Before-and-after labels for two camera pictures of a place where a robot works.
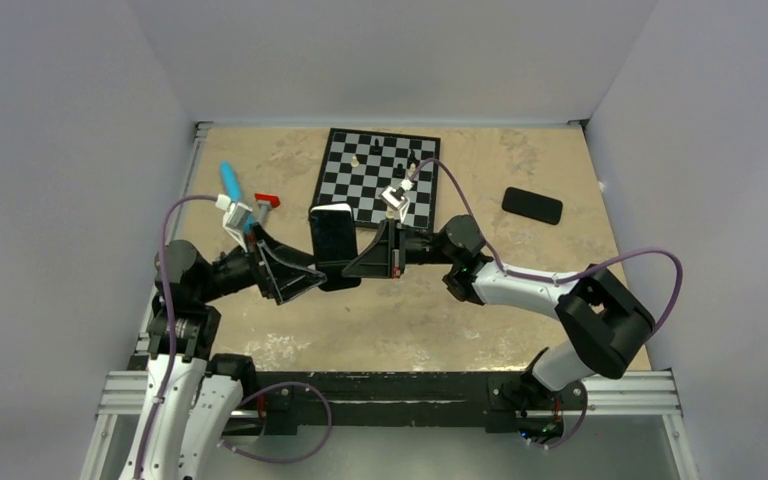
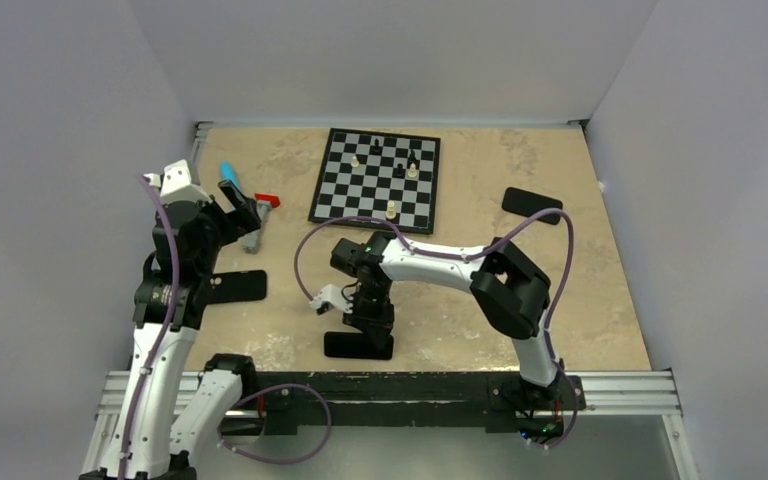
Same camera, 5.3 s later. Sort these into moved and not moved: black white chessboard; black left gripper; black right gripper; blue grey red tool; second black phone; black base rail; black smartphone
Moved: black smartphone; black right gripper; black left gripper
Not moved: blue grey red tool; black white chessboard; black base rail; second black phone
